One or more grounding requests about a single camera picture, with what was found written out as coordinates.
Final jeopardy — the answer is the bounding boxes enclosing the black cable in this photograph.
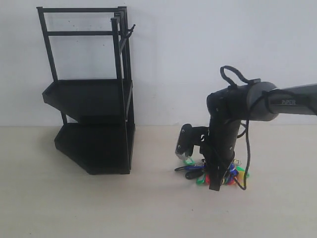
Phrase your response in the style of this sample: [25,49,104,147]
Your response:
[219,65,273,191]

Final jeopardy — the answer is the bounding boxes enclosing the black metal shelf rack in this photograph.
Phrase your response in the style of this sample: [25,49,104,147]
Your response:
[37,6,136,175]

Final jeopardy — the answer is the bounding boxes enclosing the colourful key tag bunch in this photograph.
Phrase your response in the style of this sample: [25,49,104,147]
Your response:
[174,158,245,185]

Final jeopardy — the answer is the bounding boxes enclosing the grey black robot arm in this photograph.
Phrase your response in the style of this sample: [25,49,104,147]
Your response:
[200,82,317,191]

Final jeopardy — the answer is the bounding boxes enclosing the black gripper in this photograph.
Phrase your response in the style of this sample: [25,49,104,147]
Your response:
[200,118,241,191]

